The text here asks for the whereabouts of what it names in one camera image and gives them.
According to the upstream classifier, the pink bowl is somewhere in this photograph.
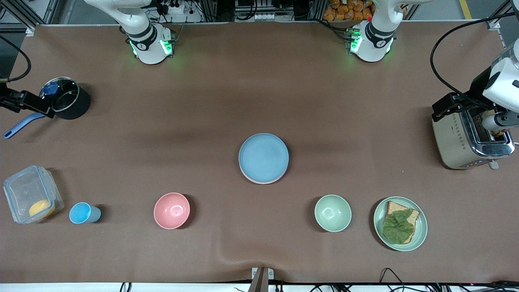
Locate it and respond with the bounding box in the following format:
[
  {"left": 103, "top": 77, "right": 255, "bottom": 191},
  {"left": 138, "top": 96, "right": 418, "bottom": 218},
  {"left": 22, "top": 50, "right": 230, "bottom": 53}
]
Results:
[{"left": 154, "top": 192, "right": 191, "bottom": 230}]

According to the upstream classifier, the pink plate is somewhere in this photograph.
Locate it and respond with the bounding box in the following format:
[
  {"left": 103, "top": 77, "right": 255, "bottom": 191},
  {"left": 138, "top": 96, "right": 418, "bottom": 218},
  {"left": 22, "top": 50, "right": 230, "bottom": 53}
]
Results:
[{"left": 240, "top": 168, "right": 287, "bottom": 185}]

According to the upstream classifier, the clear plastic container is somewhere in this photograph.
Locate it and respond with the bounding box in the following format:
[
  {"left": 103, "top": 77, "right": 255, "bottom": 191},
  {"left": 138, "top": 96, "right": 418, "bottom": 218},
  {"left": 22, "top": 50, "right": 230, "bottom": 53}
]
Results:
[{"left": 3, "top": 165, "right": 64, "bottom": 224}]

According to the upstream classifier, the bag of orange buns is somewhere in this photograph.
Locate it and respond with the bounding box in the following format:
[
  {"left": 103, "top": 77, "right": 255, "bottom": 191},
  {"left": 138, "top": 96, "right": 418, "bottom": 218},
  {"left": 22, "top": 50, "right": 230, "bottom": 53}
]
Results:
[{"left": 323, "top": 0, "right": 374, "bottom": 22}]

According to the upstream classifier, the brown table mat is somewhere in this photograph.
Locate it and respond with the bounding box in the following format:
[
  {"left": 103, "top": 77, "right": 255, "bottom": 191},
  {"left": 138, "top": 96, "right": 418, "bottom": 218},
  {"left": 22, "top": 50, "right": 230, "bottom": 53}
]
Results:
[{"left": 0, "top": 22, "right": 519, "bottom": 284}]

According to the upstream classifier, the blue cup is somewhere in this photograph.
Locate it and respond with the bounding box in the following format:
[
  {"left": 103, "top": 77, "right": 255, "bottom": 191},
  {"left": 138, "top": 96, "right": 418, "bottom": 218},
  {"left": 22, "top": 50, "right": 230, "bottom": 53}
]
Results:
[{"left": 69, "top": 202, "right": 102, "bottom": 224}]

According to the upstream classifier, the green lettuce leaf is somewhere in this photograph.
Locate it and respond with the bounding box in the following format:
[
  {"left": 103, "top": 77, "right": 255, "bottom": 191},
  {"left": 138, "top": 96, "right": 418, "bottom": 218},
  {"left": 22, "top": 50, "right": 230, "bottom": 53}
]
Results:
[{"left": 382, "top": 208, "right": 415, "bottom": 245}]

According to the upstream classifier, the bread slice under lettuce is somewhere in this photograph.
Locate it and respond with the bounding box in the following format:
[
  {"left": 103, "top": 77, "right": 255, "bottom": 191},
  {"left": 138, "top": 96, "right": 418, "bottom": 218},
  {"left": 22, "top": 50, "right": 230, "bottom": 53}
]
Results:
[{"left": 383, "top": 201, "right": 420, "bottom": 244}]

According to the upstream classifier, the black looped cable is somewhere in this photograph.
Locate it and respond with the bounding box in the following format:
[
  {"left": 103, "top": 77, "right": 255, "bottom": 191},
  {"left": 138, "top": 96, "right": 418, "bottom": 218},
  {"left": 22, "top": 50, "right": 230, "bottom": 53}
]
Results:
[{"left": 379, "top": 267, "right": 407, "bottom": 292}]

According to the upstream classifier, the blue plate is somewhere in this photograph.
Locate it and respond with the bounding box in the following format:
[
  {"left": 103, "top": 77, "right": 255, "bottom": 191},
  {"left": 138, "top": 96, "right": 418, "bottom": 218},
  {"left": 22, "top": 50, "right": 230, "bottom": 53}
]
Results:
[{"left": 238, "top": 133, "right": 290, "bottom": 183}]

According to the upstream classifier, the beige chrome toaster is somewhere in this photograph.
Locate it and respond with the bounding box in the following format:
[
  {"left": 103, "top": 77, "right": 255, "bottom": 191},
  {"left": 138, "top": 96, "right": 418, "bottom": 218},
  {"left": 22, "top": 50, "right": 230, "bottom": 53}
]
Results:
[{"left": 432, "top": 106, "right": 515, "bottom": 170}]

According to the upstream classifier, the yellow round food piece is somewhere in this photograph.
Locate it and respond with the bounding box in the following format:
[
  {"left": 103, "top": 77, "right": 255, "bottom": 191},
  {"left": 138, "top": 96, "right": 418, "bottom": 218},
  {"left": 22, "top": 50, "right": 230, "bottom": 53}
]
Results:
[{"left": 28, "top": 200, "right": 56, "bottom": 218}]

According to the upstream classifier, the green plate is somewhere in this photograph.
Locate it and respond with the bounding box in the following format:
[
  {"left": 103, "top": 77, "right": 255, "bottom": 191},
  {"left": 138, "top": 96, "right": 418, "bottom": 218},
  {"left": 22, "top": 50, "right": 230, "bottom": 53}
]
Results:
[{"left": 373, "top": 196, "right": 428, "bottom": 251}]

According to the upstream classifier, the green bowl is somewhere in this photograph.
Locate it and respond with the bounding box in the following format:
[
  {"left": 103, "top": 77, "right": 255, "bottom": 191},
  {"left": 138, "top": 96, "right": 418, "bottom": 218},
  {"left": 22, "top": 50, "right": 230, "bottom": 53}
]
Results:
[{"left": 314, "top": 195, "right": 352, "bottom": 232}]

